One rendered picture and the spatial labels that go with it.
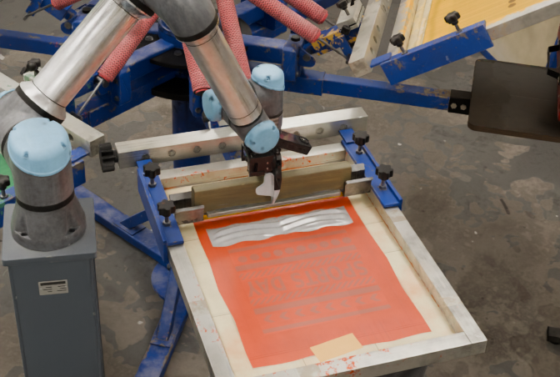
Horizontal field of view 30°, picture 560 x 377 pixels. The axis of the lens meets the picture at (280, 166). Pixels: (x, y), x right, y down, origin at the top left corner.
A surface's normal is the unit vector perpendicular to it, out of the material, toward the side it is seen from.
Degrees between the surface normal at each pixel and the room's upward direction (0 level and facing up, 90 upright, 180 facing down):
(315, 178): 90
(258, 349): 0
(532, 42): 78
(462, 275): 0
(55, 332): 90
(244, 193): 90
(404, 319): 0
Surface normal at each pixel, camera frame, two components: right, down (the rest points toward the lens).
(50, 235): 0.22, 0.30
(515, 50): -0.92, -0.03
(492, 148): 0.04, -0.81
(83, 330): 0.18, 0.58
